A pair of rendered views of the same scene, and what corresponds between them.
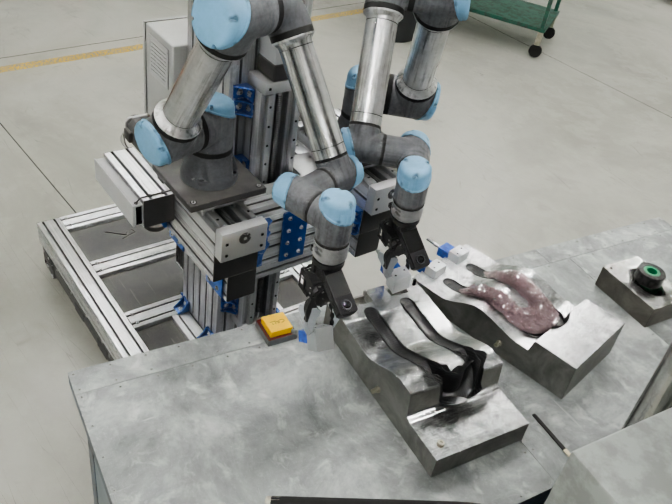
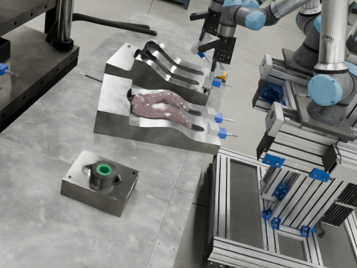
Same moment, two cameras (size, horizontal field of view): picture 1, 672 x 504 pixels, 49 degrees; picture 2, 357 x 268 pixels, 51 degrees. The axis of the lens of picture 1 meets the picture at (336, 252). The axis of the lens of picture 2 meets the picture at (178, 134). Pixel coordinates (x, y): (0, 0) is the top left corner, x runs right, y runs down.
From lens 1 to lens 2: 2.82 m
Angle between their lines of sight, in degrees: 91
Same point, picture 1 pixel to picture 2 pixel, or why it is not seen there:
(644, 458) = not seen: outside the picture
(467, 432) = (124, 52)
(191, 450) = (187, 41)
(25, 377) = not seen: hidden behind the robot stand
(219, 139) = (307, 33)
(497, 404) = (123, 64)
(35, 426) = not seen: hidden behind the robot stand
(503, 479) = (100, 59)
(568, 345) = (116, 83)
